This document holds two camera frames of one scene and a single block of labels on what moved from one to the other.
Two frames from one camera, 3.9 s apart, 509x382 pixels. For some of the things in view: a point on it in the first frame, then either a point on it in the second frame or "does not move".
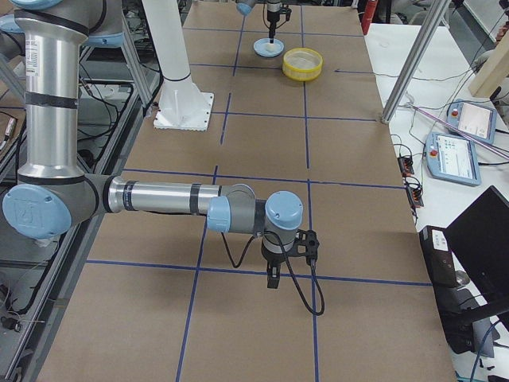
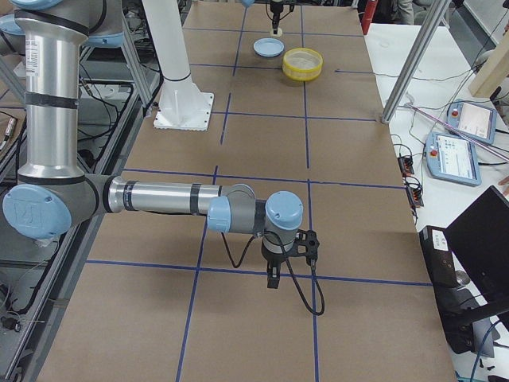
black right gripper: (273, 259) does not move
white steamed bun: (271, 47) → (279, 33)
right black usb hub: (415, 197) does not move
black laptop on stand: (467, 265) does not move
